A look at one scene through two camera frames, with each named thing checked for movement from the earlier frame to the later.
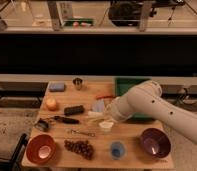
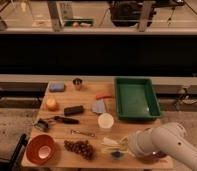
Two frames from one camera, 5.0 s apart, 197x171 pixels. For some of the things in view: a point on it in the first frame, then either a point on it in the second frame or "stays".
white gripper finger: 95,114 → 109,141
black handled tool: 66,120 stays
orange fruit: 51,104 stays
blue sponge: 56,87 stays
